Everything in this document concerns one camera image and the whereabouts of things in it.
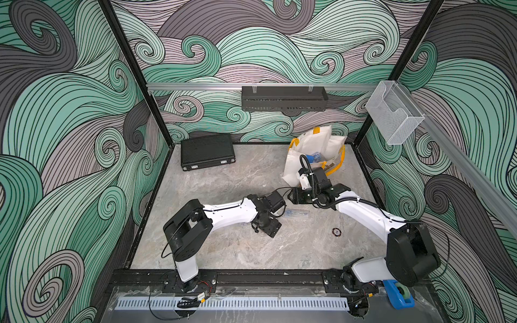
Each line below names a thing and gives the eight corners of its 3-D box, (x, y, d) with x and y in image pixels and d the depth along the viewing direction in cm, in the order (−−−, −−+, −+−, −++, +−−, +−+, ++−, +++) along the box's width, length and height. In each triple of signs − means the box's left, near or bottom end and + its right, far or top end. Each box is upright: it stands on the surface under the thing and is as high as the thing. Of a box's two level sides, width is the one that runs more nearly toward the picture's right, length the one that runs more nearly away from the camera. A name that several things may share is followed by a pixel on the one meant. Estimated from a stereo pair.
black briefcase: (183, 173, 108) (180, 166, 103) (184, 147, 121) (180, 139, 116) (235, 164, 112) (234, 156, 107) (230, 140, 125) (229, 132, 120)
